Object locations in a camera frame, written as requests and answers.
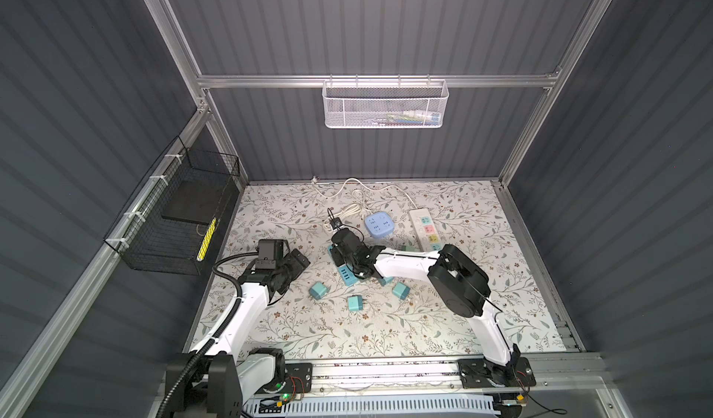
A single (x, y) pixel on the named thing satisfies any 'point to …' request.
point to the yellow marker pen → (206, 240)
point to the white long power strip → (426, 231)
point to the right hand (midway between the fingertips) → (338, 248)
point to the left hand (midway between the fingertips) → (299, 265)
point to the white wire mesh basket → (385, 103)
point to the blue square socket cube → (379, 224)
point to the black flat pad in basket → (195, 201)
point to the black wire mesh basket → (175, 224)
